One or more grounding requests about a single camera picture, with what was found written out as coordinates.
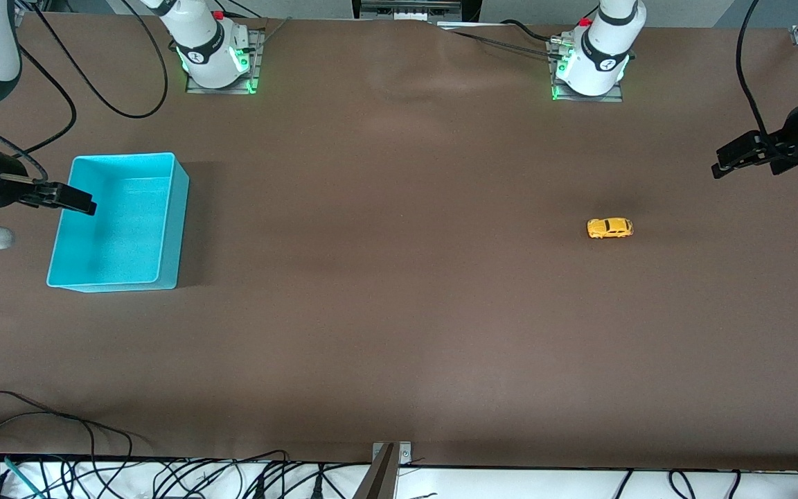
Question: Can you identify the brown table cover sheet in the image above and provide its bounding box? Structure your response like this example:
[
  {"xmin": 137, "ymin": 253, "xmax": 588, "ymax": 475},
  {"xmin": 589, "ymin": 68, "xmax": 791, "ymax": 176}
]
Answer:
[{"xmin": 0, "ymin": 12, "xmax": 798, "ymax": 473}]

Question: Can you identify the grey socket strip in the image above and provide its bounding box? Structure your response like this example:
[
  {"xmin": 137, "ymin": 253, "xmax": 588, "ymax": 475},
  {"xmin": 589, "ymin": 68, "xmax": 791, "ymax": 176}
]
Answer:
[{"xmin": 352, "ymin": 0, "xmax": 481, "ymax": 23}]

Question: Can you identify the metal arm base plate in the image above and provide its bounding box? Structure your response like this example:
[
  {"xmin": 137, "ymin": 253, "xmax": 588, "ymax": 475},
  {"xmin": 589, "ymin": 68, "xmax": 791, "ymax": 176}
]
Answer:
[
  {"xmin": 548, "ymin": 38, "xmax": 626, "ymax": 103},
  {"xmin": 184, "ymin": 28, "xmax": 265, "ymax": 95}
]

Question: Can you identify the yellow toy beetle car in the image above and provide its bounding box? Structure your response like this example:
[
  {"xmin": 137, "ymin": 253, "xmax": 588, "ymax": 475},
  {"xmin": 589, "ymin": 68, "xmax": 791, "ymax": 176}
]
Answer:
[{"xmin": 586, "ymin": 218, "xmax": 634, "ymax": 240}]

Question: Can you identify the silver table edge bracket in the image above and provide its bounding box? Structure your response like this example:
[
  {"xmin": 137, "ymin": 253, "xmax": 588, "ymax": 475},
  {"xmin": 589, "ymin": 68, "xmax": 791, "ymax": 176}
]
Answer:
[{"xmin": 371, "ymin": 441, "xmax": 412, "ymax": 465}]

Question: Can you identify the dark camera stand post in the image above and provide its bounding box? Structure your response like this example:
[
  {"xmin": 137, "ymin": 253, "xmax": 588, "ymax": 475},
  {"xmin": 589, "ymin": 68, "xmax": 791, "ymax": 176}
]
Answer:
[{"xmin": 352, "ymin": 444, "xmax": 398, "ymax": 499}]

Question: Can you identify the turquoise plastic bin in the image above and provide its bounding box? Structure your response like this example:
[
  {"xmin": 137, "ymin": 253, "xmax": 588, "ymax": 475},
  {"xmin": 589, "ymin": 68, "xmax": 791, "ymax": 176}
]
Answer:
[{"xmin": 46, "ymin": 152, "xmax": 190, "ymax": 293}]

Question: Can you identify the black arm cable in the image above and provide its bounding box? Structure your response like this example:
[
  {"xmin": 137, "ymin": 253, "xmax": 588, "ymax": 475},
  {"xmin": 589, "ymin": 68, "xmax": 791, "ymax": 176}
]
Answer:
[
  {"xmin": 25, "ymin": 0, "xmax": 169, "ymax": 119},
  {"xmin": 736, "ymin": 0, "xmax": 768, "ymax": 135},
  {"xmin": 17, "ymin": 43, "xmax": 78, "ymax": 155},
  {"xmin": 0, "ymin": 113, "xmax": 48, "ymax": 182}
]

